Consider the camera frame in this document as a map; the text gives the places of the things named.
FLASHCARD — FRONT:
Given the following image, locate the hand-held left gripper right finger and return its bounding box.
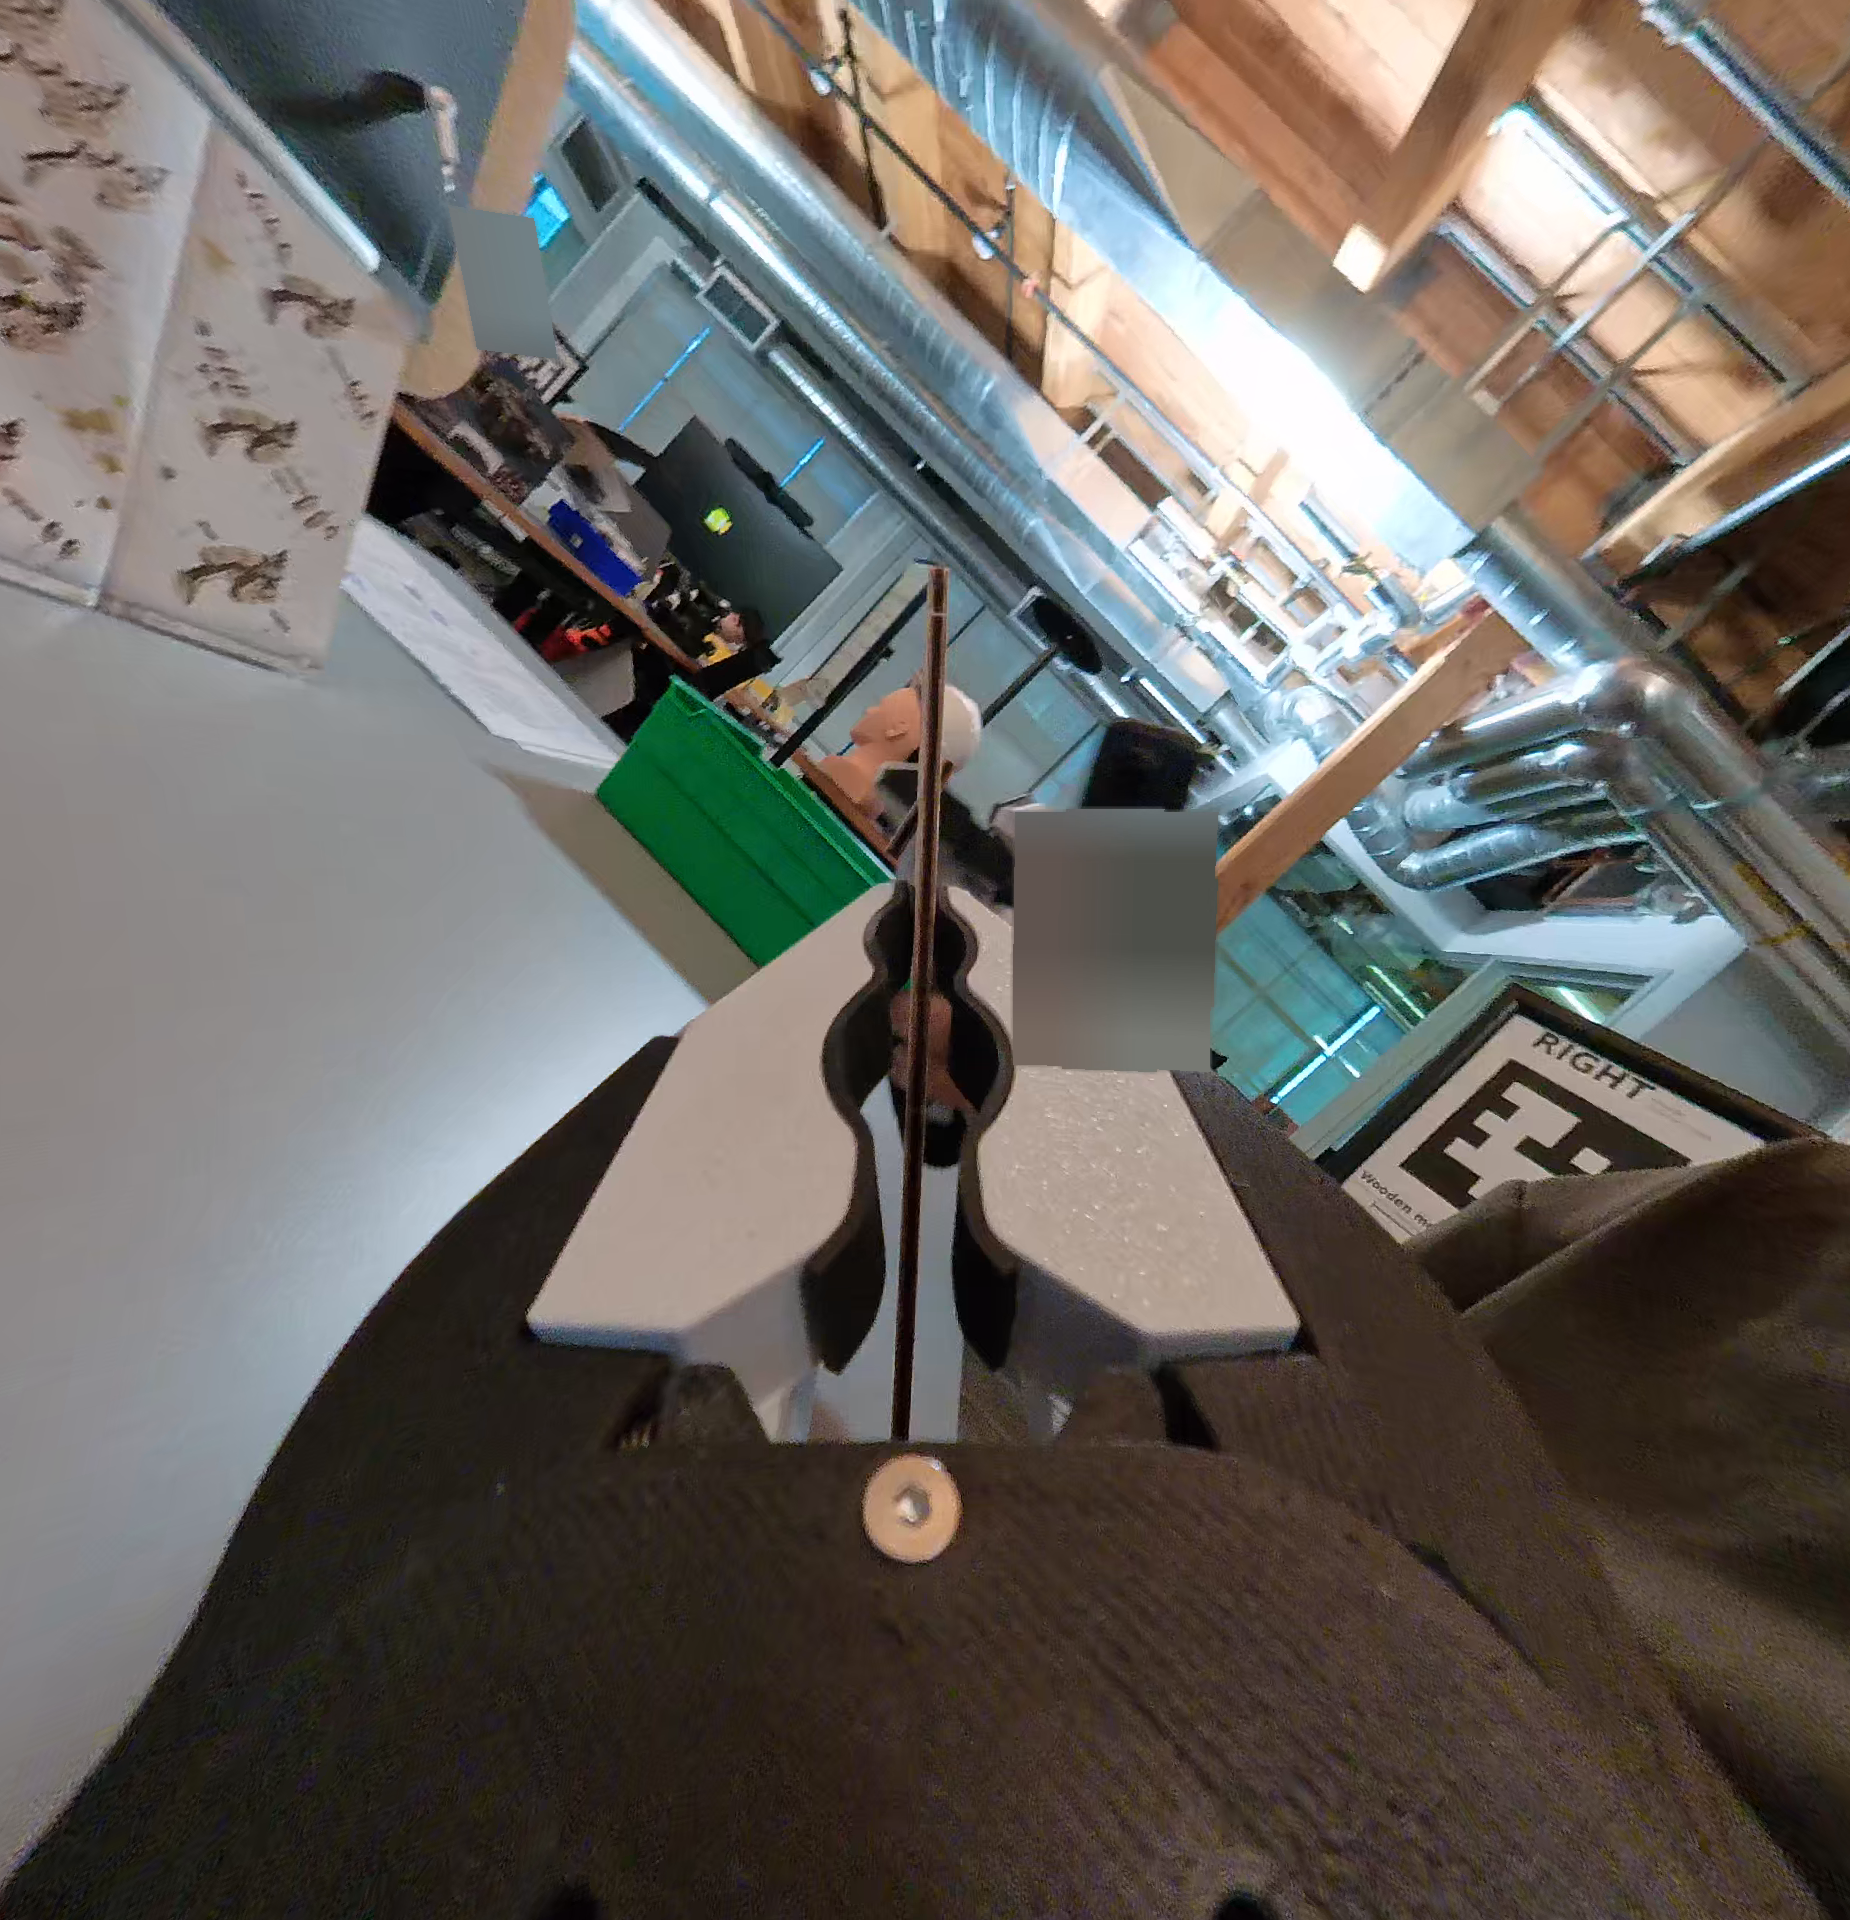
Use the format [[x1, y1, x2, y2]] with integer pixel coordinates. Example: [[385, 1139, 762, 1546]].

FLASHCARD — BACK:
[[924, 899, 1302, 1432]]

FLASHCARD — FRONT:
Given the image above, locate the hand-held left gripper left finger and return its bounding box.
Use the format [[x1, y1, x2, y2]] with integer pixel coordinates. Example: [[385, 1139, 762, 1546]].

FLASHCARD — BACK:
[[528, 880, 916, 1444]]

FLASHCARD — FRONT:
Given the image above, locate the wooden cut-out sheet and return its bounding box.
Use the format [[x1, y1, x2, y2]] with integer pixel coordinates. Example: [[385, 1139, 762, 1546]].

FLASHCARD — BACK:
[[887, 561, 951, 1444]]

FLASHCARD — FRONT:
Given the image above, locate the grey desk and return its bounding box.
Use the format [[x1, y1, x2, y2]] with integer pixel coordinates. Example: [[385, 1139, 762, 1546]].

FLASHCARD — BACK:
[[0, 554, 762, 1912]]

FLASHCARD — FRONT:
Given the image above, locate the green plastic bin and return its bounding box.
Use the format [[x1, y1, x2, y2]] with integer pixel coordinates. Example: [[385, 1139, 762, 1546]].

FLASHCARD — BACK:
[[595, 677, 900, 969]]

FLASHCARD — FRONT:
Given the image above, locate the framed marker sign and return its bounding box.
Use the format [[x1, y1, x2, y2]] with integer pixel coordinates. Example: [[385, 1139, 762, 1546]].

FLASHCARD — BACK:
[[1317, 987, 1823, 1252]]

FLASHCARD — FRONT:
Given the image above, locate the mannequin head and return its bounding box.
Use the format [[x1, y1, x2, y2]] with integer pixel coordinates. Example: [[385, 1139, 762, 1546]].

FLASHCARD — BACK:
[[847, 681, 989, 824]]

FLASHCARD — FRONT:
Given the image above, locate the wooden table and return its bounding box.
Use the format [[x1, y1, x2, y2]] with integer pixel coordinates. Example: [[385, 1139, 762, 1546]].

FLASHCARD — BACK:
[[391, 398, 716, 676]]

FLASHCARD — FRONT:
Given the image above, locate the printed paper sheet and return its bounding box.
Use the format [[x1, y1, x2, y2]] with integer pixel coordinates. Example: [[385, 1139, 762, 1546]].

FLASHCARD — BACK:
[[339, 517, 628, 770]]

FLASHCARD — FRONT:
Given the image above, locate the silver pipe bundle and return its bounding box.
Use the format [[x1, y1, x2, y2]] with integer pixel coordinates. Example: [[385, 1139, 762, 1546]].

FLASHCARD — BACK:
[[1359, 658, 1850, 969]]

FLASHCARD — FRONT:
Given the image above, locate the black floor lamp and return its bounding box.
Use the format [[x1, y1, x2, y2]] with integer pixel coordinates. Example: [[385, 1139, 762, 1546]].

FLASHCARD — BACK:
[[956, 586, 1102, 750]]

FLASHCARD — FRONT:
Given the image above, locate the person's brown top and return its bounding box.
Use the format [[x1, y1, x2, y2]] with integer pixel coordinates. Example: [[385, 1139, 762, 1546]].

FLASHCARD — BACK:
[[1405, 1139, 1850, 1920]]

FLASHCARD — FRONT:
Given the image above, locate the blue plastic box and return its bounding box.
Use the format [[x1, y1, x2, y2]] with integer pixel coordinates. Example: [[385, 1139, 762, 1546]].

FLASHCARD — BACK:
[[548, 500, 645, 597]]

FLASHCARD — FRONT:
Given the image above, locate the black monitor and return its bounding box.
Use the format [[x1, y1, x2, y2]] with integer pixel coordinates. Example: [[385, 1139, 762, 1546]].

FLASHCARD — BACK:
[[637, 417, 842, 642]]

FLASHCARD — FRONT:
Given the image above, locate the dark printed box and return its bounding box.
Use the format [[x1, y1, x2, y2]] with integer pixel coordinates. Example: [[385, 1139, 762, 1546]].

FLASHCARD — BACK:
[[443, 352, 586, 497]]

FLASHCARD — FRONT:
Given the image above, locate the assembly instruction booklet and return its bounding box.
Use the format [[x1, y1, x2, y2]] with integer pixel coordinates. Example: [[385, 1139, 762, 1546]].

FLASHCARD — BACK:
[[0, 0, 424, 677]]

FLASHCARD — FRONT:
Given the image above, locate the dark grey panel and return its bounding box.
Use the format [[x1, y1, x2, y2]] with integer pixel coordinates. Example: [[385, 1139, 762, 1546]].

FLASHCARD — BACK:
[[161, 0, 531, 304]]

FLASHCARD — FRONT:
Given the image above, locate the plywood board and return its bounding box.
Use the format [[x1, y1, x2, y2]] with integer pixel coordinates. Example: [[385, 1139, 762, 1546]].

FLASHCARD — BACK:
[[402, 0, 576, 401]]

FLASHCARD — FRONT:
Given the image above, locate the wooden post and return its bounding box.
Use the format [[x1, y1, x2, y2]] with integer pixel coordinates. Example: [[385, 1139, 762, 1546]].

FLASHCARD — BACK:
[[1217, 605, 1540, 924]]

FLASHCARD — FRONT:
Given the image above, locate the silver ventilation duct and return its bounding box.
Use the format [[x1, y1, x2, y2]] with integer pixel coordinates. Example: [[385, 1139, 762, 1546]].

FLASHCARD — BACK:
[[567, 0, 1468, 730]]

